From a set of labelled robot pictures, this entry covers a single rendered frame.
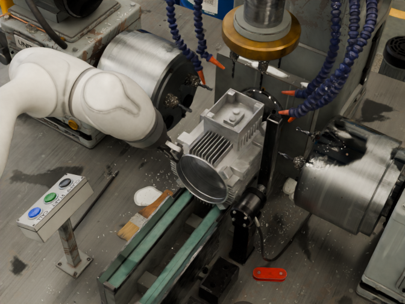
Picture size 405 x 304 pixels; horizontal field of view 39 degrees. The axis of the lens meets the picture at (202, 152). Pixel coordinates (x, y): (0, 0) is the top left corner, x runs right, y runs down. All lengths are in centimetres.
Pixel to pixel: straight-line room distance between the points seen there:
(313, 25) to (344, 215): 49
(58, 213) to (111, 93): 43
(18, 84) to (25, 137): 83
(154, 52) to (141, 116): 52
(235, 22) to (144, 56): 31
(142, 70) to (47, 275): 58
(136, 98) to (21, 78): 21
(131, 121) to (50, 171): 77
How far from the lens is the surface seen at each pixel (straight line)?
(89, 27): 161
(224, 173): 133
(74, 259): 151
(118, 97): 96
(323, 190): 133
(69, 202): 133
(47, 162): 177
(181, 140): 141
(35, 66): 106
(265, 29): 128
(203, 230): 143
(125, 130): 101
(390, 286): 147
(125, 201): 164
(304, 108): 125
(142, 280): 145
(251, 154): 140
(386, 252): 137
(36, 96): 104
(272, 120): 122
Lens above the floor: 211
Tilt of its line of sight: 49 degrees down
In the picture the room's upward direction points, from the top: 2 degrees clockwise
